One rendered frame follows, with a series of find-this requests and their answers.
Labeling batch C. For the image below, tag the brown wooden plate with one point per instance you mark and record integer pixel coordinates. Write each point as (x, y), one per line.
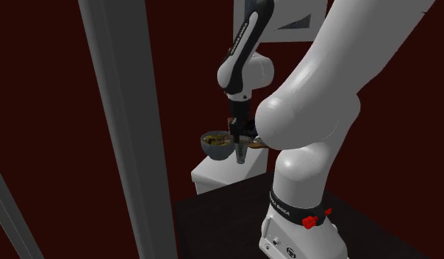
(258, 144)

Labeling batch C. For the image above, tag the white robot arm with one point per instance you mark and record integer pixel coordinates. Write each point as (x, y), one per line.
(315, 93)

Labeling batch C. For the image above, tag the grey slanted post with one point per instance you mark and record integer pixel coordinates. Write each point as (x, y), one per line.
(14, 222)

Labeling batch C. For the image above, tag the white toilet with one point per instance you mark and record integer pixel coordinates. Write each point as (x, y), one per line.
(222, 172)

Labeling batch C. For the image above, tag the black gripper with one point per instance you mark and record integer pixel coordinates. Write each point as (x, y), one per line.
(239, 111)

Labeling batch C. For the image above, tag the dark robot stand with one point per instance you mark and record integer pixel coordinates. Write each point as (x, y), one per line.
(222, 229)

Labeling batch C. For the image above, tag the grey bowl with food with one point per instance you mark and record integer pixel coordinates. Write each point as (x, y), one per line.
(215, 150)

